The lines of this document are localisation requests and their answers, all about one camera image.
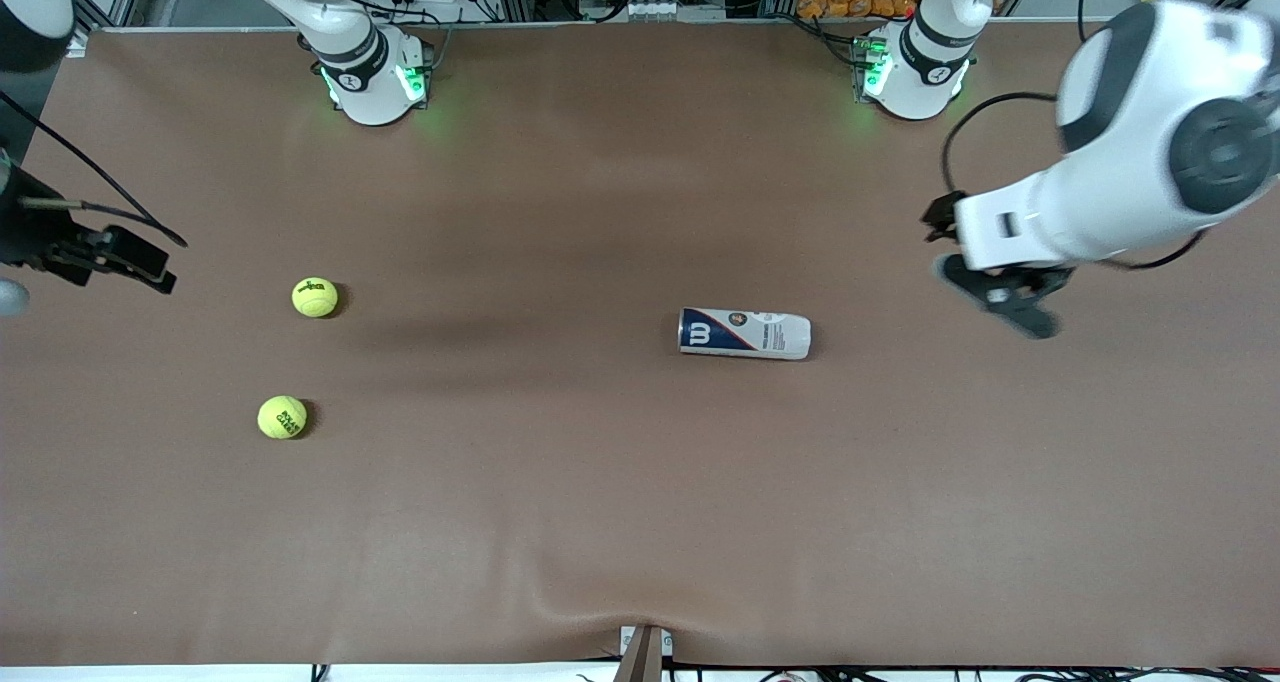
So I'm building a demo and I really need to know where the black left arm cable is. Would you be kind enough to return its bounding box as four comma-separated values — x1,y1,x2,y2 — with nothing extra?
940,90,1206,271

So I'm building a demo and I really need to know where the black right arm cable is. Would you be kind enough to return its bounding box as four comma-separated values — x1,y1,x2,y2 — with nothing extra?
0,90,189,250

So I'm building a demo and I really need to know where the white blue tennis ball can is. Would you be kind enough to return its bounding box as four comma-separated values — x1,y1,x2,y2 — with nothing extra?
679,307,812,362

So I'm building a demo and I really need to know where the camera stand post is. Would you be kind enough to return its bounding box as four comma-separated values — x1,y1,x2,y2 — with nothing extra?
613,625,674,682

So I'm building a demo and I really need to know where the yellow tennis ball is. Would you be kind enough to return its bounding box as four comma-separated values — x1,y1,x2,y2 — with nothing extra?
257,394,309,441
291,276,340,320

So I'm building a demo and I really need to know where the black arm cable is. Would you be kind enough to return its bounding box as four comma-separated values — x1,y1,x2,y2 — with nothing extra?
940,90,1206,271
0,90,189,250

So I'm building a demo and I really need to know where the brown table mat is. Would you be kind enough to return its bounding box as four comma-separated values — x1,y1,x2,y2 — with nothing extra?
0,20,1280,669

